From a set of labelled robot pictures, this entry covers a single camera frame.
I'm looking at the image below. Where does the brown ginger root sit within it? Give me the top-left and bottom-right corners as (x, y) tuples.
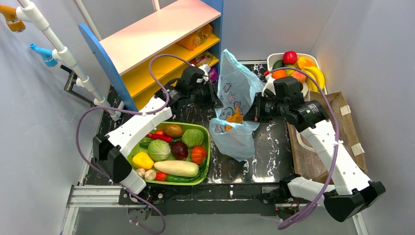
(226, 108), (243, 124)

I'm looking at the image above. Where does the light blue plastic bag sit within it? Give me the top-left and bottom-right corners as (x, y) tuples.
(208, 49), (264, 162)

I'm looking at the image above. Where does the orange fruit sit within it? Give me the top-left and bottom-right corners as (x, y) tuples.
(272, 70), (287, 80)

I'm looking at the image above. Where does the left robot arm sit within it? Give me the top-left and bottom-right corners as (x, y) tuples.
(93, 65), (221, 194)

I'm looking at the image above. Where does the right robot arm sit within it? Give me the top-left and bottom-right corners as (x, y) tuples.
(244, 77), (386, 229)

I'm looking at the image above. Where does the purple snack bag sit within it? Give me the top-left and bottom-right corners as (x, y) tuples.
(208, 68), (219, 83)

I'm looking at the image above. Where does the green red snack bag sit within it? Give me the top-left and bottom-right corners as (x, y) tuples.
(190, 51), (214, 67)

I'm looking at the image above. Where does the orange snack bag top shelf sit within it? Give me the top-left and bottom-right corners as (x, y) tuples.
(177, 23), (213, 50)

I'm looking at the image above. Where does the peach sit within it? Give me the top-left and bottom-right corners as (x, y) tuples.
(290, 71), (306, 83)

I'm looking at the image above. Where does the green yellow mango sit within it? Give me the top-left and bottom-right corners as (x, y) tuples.
(285, 64), (297, 74)

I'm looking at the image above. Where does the yellow banana bunch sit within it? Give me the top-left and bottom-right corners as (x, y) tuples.
(302, 67), (325, 92)

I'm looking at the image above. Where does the green avocado at back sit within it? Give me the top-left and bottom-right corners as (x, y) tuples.
(272, 59), (285, 70)

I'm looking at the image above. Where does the orange mango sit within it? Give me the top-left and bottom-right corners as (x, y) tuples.
(296, 57), (316, 70)

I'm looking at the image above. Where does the green cabbage at back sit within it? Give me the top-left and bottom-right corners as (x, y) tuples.
(182, 129), (205, 148)

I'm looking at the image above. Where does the green cabbage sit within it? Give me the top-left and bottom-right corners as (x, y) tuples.
(182, 129), (205, 148)
(147, 140), (171, 162)

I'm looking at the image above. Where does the brown potato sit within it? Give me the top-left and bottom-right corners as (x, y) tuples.
(163, 124), (183, 138)

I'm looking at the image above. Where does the red apple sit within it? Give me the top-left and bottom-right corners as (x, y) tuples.
(282, 50), (298, 65)

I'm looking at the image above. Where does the small orange pumpkin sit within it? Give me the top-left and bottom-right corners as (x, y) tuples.
(191, 146), (207, 165)

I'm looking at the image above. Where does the blue yellow shelf unit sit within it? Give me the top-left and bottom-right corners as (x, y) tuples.
(78, 0), (223, 111)

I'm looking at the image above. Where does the long red chili pepper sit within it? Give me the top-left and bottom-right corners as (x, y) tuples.
(146, 133), (173, 143)

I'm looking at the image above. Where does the dark red onion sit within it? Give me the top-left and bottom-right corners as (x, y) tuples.
(171, 141), (188, 161)

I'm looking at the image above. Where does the green plastic vegetable bin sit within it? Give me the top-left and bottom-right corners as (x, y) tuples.
(126, 121), (211, 186)

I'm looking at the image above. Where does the green leaf sprig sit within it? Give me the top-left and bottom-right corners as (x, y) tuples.
(199, 157), (209, 178)

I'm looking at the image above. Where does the green cabbage near centre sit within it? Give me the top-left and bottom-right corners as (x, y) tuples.
(147, 140), (171, 162)

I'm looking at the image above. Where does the green cucumber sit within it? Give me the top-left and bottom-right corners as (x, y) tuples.
(139, 142), (151, 149)

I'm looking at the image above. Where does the white radish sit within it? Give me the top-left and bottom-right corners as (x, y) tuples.
(154, 160), (199, 177)

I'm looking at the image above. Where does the yellow bell pepper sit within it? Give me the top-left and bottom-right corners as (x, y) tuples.
(132, 152), (154, 170)

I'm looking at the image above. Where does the green chili pepper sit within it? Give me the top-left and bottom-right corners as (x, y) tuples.
(166, 174), (200, 183)

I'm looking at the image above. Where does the red bell pepper front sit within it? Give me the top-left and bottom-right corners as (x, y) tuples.
(154, 172), (167, 182)

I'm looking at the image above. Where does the garlic bulb right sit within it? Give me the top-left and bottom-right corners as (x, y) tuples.
(144, 169), (157, 181)

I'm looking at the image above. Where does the garlic bulb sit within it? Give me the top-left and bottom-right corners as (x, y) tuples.
(144, 169), (157, 181)
(136, 168), (146, 178)

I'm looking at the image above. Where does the garlic bulb left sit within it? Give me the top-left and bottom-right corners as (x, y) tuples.
(136, 168), (146, 178)

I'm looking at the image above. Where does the white pipe stand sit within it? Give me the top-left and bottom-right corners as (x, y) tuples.
(16, 0), (121, 120)

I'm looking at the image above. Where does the aluminium base frame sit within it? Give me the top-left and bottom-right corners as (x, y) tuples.
(61, 183), (369, 235)

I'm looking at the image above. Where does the black metal bracket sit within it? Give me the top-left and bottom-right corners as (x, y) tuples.
(60, 65), (98, 109)

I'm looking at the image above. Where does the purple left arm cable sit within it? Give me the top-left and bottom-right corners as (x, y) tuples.
(75, 53), (195, 235)

